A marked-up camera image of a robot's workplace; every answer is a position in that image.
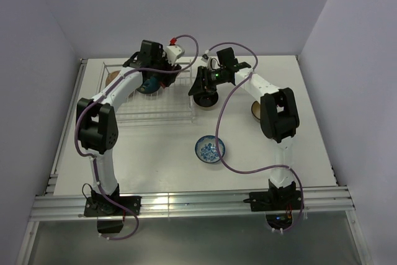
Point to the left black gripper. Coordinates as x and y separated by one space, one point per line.
167 78

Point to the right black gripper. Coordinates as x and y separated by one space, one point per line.
200 85

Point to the black glazed bowl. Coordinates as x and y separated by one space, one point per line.
206 101

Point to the tan bowl dark rim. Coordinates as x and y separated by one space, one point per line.
149 86

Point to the tan bowl speckled outside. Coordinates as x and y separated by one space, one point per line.
110 77

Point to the small tan bowl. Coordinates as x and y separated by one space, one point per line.
256 111

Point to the blue white patterned bowl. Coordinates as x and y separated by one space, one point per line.
205 149

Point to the white bowl red outside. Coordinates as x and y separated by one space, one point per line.
162 84

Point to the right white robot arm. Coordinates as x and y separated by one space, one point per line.
279 118

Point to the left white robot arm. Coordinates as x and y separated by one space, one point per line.
96 132

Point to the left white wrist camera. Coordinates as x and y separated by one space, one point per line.
173 51

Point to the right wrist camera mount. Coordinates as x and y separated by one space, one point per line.
225 58

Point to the white wire dish rack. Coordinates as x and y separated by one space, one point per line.
170 105

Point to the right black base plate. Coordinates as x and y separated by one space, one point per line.
268 201

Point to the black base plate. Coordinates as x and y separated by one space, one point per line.
100 207
268 201

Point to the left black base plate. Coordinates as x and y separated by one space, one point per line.
100 207

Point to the aluminium rail frame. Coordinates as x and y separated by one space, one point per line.
193 212

